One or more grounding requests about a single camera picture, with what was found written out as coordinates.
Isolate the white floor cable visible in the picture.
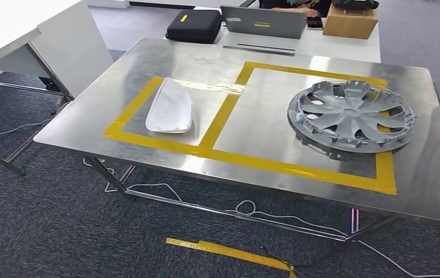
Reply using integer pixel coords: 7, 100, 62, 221
0, 100, 72, 145
357, 239, 440, 278
82, 157, 350, 237

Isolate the black phone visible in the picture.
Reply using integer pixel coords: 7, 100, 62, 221
306, 16, 325, 31

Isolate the white curved car body part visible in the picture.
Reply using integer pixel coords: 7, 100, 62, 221
145, 77, 195, 134

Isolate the black carry case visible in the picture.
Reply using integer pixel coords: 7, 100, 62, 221
164, 9, 223, 45

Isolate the white table with steel legs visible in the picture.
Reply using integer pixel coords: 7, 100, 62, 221
0, 0, 115, 178

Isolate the person at desk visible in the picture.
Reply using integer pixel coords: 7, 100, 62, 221
259, 0, 334, 19

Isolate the yellow floor tape outline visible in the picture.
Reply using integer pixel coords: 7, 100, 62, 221
165, 237, 298, 278

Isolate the black object on box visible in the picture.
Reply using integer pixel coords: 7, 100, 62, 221
331, 0, 380, 12

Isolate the person's hand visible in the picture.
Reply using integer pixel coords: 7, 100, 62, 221
272, 6, 321, 19

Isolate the grey laptop with yellow label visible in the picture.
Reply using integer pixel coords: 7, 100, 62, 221
219, 5, 307, 57

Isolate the black box under table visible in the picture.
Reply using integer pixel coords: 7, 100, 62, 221
38, 76, 66, 93

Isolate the grey plastic wheel hubcap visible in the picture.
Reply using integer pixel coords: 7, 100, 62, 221
287, 79, 417, 155

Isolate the white office desk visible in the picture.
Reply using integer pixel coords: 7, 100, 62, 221
163, 5, 382, 64

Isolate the cardboard box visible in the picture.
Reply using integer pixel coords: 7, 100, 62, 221
322, 3, 380, 41

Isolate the stainless steel workbench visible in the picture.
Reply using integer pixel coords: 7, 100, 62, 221
33, 37, 440, 243

